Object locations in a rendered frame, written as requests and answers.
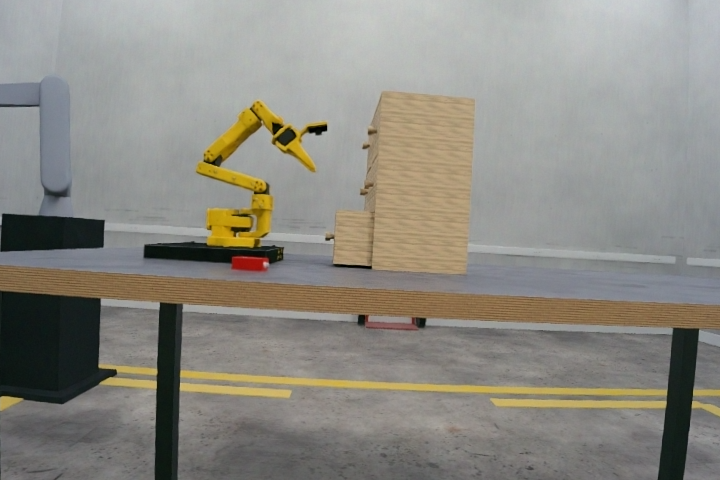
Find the red 9v battery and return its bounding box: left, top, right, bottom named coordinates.
left=232, top=257, right=269, bottom=271

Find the wooden chest of drawers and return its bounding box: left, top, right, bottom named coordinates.
left=366, top=90, right=475, bottom=274

